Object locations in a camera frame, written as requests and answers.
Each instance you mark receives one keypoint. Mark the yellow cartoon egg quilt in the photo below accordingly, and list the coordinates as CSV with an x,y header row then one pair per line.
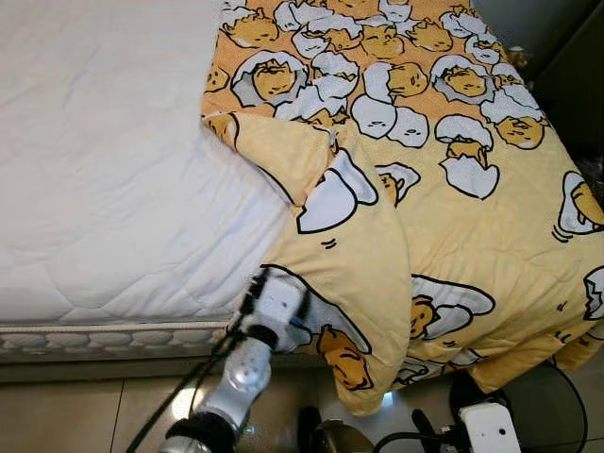
x,y
472,236

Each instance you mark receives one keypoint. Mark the dark round metal part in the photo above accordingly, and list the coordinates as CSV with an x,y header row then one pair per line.
x,y
335,436

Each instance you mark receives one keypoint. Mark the black round stand base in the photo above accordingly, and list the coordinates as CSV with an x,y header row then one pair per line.
x,y
547,406

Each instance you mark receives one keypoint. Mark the white quilted mattress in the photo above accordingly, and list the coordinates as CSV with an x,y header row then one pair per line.
x,y
113,170

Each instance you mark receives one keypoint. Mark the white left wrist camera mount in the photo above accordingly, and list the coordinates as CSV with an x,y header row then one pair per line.
x,y
278,307

